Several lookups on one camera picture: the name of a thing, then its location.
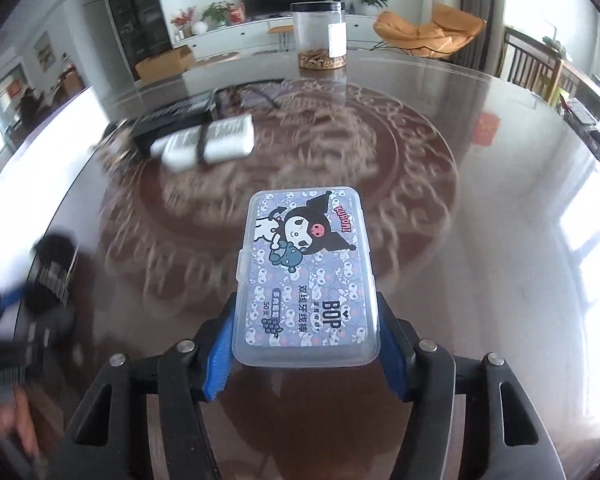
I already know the green potted plant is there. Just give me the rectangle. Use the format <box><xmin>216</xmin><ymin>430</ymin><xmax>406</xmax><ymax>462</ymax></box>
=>
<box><xmin>199</xmin><ymin>1</ymin><xmax>234</xmax><ymax>31</ymax></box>

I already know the clear plastic floss box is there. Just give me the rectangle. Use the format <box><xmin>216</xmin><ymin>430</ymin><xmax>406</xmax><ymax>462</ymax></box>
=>
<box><xmin>232</xmin><ymin>186</ymin><xmax>382</xmax><ymax>369</ymax></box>

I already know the dark glass display cabinet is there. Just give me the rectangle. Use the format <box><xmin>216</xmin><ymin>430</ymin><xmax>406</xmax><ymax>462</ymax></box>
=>
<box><xmin>99</xmin><ymin>0</ymin><xmax>174</xmax><ymax>92</ymax></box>

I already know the wooden chair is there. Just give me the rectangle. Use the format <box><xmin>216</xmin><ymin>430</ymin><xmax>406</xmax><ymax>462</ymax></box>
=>
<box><xmin>499</xmin><ymin>26</ymin><xmax>567</xmax><ymax>107</ymax></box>

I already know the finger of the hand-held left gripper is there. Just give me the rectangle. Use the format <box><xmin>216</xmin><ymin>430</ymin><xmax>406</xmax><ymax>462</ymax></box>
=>
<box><xmin>0</xmin><ymin>284</ymin><xmax>33</xmax><ymax>313</ymax></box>

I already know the orange lounge chair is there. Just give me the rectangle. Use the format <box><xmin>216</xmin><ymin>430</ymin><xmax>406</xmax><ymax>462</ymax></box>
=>
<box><xmin>373</xmin><ymin>3</ymin><xmax>487</xmax><ymax>59</ymax></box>

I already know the cluttered side table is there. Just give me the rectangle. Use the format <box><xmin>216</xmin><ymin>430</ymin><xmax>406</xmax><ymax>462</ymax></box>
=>
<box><xmin>555</xmin><ymin>35</ymin><xmax>600</xmax><ymax>186</ymax></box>

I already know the person's left hand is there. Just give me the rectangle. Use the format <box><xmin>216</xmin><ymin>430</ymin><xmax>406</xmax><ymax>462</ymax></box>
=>
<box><xmin>1</xmin><ymin>396</ymin><xmax>43</xmax><ymax>467</ymax></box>

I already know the white packet with black band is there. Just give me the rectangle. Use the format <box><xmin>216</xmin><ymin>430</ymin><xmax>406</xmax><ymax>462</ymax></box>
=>
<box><xmin>150</xmin><ymin>113</ymin><xmax>256</xmax><ymax>172</ymax></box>

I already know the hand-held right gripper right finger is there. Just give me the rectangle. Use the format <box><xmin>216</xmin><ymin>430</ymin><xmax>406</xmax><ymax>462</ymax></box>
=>
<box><xmin>377</xmin><ymin>290</ymin><xmax>568</xmax><ymax>480</ymax></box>

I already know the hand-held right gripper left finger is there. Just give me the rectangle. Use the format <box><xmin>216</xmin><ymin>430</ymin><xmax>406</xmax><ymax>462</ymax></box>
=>
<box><xmin>55</xmin><ymin>292</ymin><xmax>236</xmax><ymax>480</ymax></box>

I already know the white counter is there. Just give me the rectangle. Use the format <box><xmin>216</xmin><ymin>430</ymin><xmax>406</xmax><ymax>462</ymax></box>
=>
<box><xmin>0</xmin><ymin>85</ymin><xmax>112</xmax><ymax>213</ymax></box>

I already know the red flower arrangement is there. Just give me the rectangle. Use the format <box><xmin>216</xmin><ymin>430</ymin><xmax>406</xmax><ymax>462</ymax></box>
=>
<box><xmin>171</xmin><ymin>7</ymin><xmax>198</xmax><ymax>40</ymax></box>

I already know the cardboard box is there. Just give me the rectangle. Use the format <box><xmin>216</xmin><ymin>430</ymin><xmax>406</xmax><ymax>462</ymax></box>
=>
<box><xmin>133</xmin><ymin>45</ymin><xmax>196</xmax><ymax>87</ymax></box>

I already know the black flat box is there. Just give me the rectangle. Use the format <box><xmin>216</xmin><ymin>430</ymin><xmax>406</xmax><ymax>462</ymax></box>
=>
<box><xmin>131</xmin><ymin>92</ymin><xmax>217</xmax><ymax>157</ymax></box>

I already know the white tv console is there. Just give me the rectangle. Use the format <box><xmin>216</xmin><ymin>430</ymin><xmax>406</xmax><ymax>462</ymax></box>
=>
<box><xmin>169</xmin><ymin>12</ymin><xmax>381</xmax><ymax>62</ymax></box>

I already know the framed wall picture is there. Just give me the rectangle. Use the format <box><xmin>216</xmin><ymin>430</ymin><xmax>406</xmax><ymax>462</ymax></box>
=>
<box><xmin>32</xmin><ymin>31</ymin><xmax>54</xmax><ymax>74</ymax></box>

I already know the clear plastic jar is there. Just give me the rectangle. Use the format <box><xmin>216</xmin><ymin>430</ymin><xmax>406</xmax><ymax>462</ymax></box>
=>
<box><xmin>289</xmin><ymin>2</ymin><xmax>349</xmax><ymax>70</ymax></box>

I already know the grey curtain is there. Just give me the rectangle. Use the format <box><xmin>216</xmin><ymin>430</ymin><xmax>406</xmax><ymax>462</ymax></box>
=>
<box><xmin>461</xmin><ymin>0</ymin><xmax>507</xmax><ymax>79</ymax></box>

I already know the orange stool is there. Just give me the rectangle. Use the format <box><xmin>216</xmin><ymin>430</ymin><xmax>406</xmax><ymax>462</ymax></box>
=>
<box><xmin>267</xmin><ymin>24</ymin><xmax>294</xmax><ymax>52</ymax></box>

